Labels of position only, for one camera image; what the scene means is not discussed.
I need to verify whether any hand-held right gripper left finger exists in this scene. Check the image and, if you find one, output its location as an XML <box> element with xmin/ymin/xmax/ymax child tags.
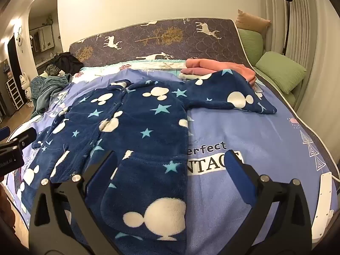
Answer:
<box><xmin>29</xmin><ymin>150</ymin><xmax>139</xmax><ymax>255</ymax></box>

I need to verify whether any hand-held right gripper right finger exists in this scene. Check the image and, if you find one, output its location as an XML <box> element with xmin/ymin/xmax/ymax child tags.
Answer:
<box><xmin>228</xmin><ymin>153</ymin><xmax>312</xmax><ymax>255</ymax></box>

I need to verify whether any navy fleece star-print onesie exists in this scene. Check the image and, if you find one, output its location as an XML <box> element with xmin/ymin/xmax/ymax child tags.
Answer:
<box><xmin>20</xmin><ymin>69</ymin><xmax>278</xmax><ymax>250</ymax></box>

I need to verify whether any black clothes pile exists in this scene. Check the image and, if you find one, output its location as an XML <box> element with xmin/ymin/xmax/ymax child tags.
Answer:
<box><xmin>53</xmin><ymin>52</ymin><xmax>84</xmax><ymax>75</ymax></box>

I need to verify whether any white shelf rack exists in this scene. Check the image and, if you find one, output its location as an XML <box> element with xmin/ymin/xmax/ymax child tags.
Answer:
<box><xmin>5</xmin><ymin>78</ymin><xmax>23</xmax><ymax>110</ymax></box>

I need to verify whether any purple printed bed sheet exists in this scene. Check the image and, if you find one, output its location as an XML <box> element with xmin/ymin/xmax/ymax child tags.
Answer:
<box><xmin>5</xmin><ymin>64</ymin><xmax>331</xmax><ymax>255</ymax></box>

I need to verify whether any white cat figure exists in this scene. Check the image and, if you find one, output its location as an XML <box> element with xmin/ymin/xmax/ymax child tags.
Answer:
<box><xmin>19</xmin><ymin>72</ymin><xmax>34</xmax><ymax>108</ymax></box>

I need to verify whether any teal blanket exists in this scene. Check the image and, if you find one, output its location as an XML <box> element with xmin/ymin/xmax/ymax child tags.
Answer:
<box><xmin>30</xmin><ymin>75</ymin><xmax>72</xmax><ymax>119</ymax></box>

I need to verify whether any grey striped garment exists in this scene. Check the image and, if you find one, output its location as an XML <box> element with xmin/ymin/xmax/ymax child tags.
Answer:
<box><xmin>45</xmin><ymin>64</ymin><xmax>64</xmax><ymax>76</ymax></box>

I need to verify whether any pink folded garment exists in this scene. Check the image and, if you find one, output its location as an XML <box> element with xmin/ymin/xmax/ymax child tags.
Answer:
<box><xmin>181</xmin><ymin>58</ymin><xmax>257</xmax><ymax>83</ymax></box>

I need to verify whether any white teal-edged quilt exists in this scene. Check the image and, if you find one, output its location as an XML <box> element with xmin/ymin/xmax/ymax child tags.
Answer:
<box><xmin>72</xmin><ymin>59</ymin><xmax>188</xmax><ymax>78</ymax></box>

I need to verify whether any deer-print mattress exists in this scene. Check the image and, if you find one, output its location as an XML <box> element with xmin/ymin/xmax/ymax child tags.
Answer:
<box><xmin>68</xmin><ymin>18</ymin><xmax>338</xmax><ymax>176</ymax></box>

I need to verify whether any tan pillow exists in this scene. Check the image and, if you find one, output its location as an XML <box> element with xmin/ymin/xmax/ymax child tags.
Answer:
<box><xmin>235</xmin><ymin>9</ymin><xmax>272</xmax><ymax>34</ymax></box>

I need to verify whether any cream pleated curtain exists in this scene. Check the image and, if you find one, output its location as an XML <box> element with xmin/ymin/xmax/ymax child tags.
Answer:
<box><xmin>266</xmin><ymin>0</ymin><xmax>340</xmax><ymax>124</ymax></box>

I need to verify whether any white bed frame bracket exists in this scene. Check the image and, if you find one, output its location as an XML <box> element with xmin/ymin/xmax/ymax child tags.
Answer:
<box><xmin>311</xmin><ymin>171</ymin><xmax>336</xmax><ymax>241</ymax></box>

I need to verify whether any white wall clock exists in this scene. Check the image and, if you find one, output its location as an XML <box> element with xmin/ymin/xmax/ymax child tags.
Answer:
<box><xmin>14</xmin><ymin>27</ymin><xmax>25</xmax><ymax>51</ymax></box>

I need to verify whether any wooden wall cabinet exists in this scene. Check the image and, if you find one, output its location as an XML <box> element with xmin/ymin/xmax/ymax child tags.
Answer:
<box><xmin>29</xmin><ymin>25</ymin><xmax>55</xmax><ymax>54</ymax></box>

